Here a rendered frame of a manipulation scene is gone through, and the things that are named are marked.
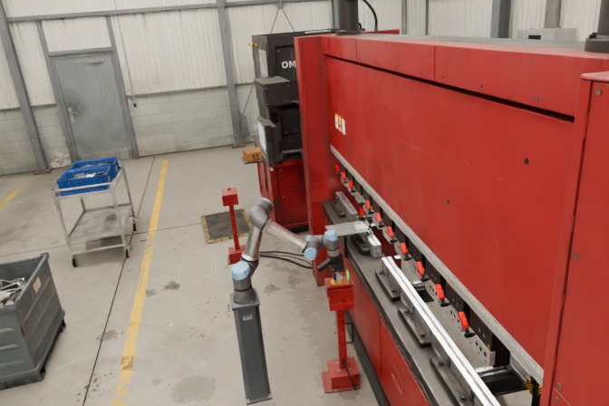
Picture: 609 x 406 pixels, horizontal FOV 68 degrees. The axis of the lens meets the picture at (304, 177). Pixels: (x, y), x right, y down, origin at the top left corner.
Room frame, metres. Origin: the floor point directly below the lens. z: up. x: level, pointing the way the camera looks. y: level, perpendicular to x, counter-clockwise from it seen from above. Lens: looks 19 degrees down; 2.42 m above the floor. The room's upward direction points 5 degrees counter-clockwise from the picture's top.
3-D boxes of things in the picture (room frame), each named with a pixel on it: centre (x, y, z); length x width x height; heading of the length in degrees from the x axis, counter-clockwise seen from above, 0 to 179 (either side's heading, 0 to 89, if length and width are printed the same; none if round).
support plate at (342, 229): (2.91, -0.26, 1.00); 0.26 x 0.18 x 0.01; 98
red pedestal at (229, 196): (4.42, 0.80, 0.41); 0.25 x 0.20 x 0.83; 98
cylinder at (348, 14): (3.48, -0.46, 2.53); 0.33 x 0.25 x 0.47; 8
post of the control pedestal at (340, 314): (2.54, -0.16, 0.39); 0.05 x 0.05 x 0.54; 4
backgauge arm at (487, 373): (1.66, -0.99, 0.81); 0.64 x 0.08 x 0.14; 98
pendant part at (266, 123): (4.04, 0.30, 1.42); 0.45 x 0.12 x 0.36; 13
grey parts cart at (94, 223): (5.00, 2.47, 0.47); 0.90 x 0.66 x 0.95; 12
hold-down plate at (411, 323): (1.93, -0.50, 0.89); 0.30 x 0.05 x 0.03; 8
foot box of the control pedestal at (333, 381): (2.54, -0.13, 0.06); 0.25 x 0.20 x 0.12; 94
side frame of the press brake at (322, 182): (3.93, -0.44, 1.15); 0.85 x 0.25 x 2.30; 98
